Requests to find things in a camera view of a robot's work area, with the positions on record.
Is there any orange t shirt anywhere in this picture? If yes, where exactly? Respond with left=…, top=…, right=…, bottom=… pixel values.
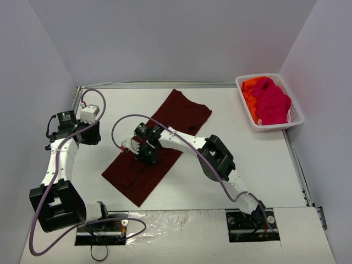
left=241, top=76, right=265, bottom=124

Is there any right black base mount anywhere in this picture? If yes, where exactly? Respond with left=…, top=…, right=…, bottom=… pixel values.
left=225, top=208, right=280, bottom=243

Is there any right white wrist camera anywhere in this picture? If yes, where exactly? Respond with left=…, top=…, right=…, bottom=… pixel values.
left=120, top=138, right=140, bottom=155

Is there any white plastic basket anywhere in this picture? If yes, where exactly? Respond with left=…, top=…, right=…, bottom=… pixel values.
left=235, top=73, right=304, bottom=133

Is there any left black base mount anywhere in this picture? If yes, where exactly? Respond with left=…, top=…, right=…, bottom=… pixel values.
left=74, top=221, right=128, bottom=246

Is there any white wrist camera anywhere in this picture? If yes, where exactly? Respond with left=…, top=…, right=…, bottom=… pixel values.
left=120, top=138, right=140, bottom=155
left=79, top=104, right=100, bottom=124

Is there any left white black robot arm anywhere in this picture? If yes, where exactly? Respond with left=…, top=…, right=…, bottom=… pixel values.
left=29, top=105, right=111, bottom=233

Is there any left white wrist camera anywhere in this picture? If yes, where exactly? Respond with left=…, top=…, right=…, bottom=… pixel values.
left=79, top=104, right=100, bottom=124

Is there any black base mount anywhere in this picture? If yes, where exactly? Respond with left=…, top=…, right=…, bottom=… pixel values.
left=225, top=208, right=280, bottom=243
left=74, top=221, right=128, bottom=246

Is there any pink t shirt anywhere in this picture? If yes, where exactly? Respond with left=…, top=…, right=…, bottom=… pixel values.
left=251, top=77, right=292, bottom=125

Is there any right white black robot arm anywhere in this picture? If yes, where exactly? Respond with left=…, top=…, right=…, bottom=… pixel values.
left=130, top=123, right=266, bottom=227

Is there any thin black cable loop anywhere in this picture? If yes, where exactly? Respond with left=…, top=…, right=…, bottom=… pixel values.
left=90, top=243, right=110, bottom=262

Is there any maroon t shirt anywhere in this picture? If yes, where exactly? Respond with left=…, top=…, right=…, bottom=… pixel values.
left=102, top=89, right=212, bottom=207

